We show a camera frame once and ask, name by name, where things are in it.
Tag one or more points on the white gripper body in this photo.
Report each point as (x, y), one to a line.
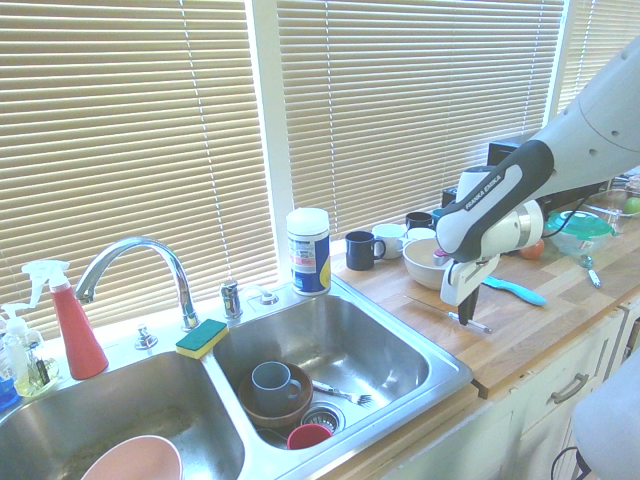
(462, 282)

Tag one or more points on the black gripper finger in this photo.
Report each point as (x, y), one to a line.
(475, 300)
(465, 312)

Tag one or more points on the silver table knife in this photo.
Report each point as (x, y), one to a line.
(430, 304)

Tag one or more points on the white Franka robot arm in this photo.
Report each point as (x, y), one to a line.
(575, 140)

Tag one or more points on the teal serrated knife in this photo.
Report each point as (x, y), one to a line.
(515, 289)

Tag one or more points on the stainless steel double sink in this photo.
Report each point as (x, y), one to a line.
(350, 340)

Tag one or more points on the metal sink drain strainer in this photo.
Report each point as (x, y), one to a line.
(327, 415)

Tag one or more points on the white sink hole cap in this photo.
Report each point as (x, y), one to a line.
(267, 298)

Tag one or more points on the chrome sink sprayer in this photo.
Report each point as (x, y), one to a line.
(231, 300)

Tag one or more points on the white ceramic bowl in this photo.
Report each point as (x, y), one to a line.
(422, 265)

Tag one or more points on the small white mug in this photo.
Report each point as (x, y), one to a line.
(420, 234)

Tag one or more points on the small black mug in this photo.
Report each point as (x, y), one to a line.
(417, 221)

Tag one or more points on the red apple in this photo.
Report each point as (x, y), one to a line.
(535, 250)

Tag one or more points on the large white mug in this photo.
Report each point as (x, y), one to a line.
(390, 240)

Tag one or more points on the large black mug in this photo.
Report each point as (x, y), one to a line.
(360, 250)

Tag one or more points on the white cabinet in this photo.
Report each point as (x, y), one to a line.
(500, 425)

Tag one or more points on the clear container teal lid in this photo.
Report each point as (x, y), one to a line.
(580, 232)

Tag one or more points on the silver fork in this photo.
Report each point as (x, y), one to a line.
(340, 392)

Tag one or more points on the white wipes canister blue label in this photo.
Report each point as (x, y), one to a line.
(310, 255)

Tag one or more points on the clear glass dish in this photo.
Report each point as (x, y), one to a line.
(610, 202)

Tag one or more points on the green apple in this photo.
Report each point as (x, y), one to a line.
(633, 205)

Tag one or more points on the red cup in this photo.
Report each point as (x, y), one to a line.
(306, 437)

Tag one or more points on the grey mug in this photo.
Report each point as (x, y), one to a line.
(272, 385)

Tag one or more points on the wide beige window blind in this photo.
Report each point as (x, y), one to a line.
(400, 75)
(125, 150)

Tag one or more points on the brown wooden bowl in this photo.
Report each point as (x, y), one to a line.
(250, 402)

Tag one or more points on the yellow and green sponge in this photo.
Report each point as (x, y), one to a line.
(202, 339)

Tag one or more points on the narrow beige window blind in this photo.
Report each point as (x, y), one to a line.
(595, 25)

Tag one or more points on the chrome gooseneck faucet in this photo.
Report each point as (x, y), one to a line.
(165, 260)

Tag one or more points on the chrome faucet knob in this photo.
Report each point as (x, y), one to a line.
(145, 337)

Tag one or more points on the pink bowl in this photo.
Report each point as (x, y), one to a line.
(145, 460)

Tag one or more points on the red spray bottle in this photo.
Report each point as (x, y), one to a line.
(75, 335)

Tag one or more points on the yellow soap bottle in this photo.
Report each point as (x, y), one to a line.
(37, 375)

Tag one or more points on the blue soap pump bottle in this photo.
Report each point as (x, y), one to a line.
(7, 370)

